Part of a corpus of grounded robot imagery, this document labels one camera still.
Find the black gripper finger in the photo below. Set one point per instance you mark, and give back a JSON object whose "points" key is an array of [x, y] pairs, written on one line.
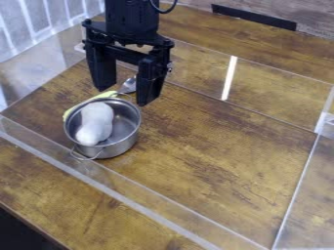
{"points": [[152, 75], [102, 66]]}

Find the clear acrylic enclosure wall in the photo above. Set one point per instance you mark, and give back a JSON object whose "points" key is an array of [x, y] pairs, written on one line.
{"points": [[232, 171]]}

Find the black bar at table edge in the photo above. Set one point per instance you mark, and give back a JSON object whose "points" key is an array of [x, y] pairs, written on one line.
{"points": [[250, 16]]}

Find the white plush mushroom toy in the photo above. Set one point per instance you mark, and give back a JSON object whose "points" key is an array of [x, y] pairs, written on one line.
{"points": [[97, 124]]}

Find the small stainless steel pot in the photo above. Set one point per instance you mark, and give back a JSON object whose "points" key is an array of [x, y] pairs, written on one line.
{"points": [[125, 130]]}

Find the green handled metal spoon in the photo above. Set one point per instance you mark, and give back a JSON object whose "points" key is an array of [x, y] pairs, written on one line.
{"points": [[129, 87]]}

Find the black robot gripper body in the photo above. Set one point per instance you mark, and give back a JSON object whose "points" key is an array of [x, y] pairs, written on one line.
{"points": [[128, 36]]}

